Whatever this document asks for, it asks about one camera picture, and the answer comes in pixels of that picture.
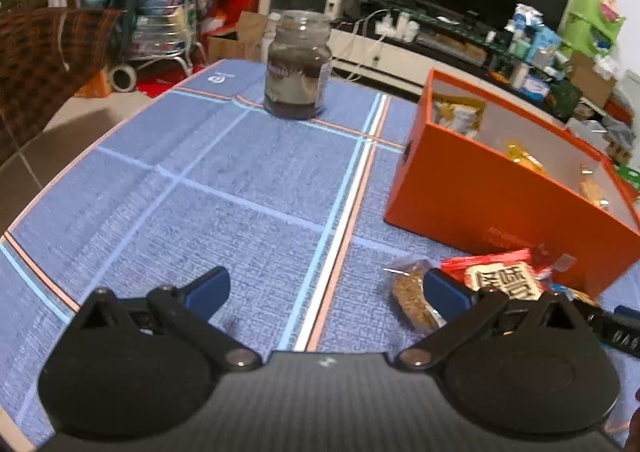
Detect red bean snack packet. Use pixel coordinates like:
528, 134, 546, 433
439, 248, 557, 303

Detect white and yellow snack packet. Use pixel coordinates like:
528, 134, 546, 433
432, 94, 488, 139

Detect clear packet with brown bar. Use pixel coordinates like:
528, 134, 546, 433
383, 258, 447, 333

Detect green-edged round cracker packet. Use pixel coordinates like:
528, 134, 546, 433
579, 163, 612, 211

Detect orange cardboard box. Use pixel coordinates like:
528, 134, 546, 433
383, 69, 640, 301

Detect metal wire cart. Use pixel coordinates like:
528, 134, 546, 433
106, 0, 212, 93

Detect white power strip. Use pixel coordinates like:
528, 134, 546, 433
374, 13, 420, 41

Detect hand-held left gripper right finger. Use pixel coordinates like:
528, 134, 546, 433
395, 268, 583, 373

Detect glass television stand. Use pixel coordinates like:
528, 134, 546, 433
327, 0, 568, 100

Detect brown plaid sofa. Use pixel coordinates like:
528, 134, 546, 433
0, 6, 127, 169

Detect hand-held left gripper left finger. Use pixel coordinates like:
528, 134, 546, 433
75, 266, 263, 374

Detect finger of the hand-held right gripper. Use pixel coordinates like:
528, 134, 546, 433
572, 301, 640, 349

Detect blue lined table mat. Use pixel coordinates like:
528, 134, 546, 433
0, 59, 640, 452

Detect brown cardboard box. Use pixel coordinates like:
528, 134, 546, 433
566, 50, 619, 108

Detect open cardboard box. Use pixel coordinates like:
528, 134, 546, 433
206, 10, 269, 66

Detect green plastic drawers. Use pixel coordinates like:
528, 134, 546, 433
559, 0, 627, 58

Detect glass jar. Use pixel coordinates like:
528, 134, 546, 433
263, 10, 334, 121

